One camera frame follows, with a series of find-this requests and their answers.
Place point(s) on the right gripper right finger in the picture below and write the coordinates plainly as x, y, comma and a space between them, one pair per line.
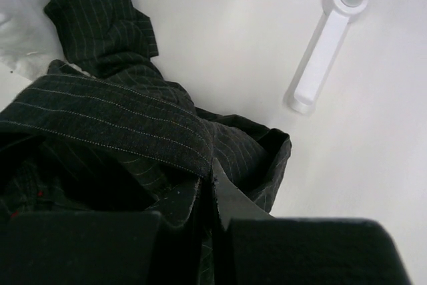
252, 247

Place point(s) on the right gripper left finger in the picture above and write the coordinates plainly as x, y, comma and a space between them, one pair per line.
160, 245

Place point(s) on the black pinstriped shirt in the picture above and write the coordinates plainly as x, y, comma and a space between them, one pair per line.
103, 130

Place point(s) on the white shirt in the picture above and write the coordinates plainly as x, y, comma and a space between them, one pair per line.
29, 41

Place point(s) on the white clothes rack frame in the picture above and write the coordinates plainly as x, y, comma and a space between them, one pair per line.
322, 50

